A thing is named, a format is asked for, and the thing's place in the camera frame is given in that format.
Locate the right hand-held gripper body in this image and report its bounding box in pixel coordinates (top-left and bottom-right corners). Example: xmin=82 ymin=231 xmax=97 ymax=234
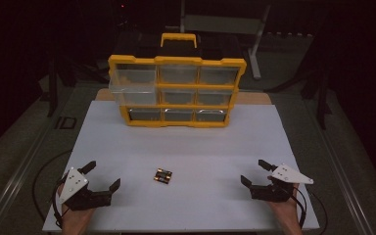
xmin=250 ymin=163 xmax=314 ymax=204

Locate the long black cable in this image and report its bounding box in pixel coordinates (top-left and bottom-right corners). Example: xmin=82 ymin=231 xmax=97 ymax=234
xmin=31 ymin=149 xmax=74 ymax=229
xmin=306 ymin=190 xmax=329 ymax=235

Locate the yellow organizer case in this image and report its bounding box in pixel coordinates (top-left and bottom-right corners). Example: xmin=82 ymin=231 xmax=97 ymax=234
xmin=107 ymin=32 xmax=248 ymax=129

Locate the person's left hand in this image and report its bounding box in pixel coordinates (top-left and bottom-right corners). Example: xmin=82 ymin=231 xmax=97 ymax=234
xmin=57 ymin=184 xmax=96 ymax=235

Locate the person's right hand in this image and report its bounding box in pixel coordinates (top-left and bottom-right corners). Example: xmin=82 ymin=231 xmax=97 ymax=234
xmin=267 ymin=183 xmax=305 ymax=235

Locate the clear plastic drawer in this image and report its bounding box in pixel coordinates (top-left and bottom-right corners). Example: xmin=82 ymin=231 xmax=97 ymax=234
xmin=108 ymin=63 xmax=160 ymax=106

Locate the short black cable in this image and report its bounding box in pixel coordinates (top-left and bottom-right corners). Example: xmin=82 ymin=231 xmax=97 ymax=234
xmin=51 ymin=175 xmax=68 ymax=229
xmin=290 ymin=186 xmax=308 ymax=229

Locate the black tripod stand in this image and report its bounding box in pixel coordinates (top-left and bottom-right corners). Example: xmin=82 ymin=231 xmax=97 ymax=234
xmin=45 ymin=55 xmax=79 ymax=118
xmin=302 ymin=48 xmax=334 ymax=131

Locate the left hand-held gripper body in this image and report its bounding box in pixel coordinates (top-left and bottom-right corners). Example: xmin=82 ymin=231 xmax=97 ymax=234
xmin=59 ymin=166 xmax=114 ymax=212

